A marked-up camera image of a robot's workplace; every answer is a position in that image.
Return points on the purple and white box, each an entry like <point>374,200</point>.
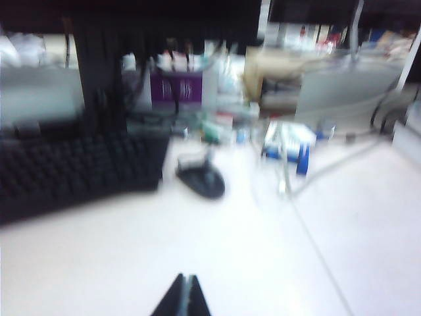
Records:
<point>176,89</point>

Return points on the black computer mouse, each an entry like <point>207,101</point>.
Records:
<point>202,181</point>

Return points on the black computer keyboard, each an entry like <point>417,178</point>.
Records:
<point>75,171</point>

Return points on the black computer monitor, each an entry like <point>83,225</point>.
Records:
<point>131,16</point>

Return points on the black monitor stand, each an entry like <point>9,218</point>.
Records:
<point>102,82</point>

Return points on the dark blue white box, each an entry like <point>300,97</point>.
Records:
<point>289,138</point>

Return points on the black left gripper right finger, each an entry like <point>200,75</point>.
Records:
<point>197,301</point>

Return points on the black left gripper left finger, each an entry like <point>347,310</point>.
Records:
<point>174,299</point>

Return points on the black power adapter brick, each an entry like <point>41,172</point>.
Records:
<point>49,128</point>

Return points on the bright blue box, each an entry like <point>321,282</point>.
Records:
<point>303,161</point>

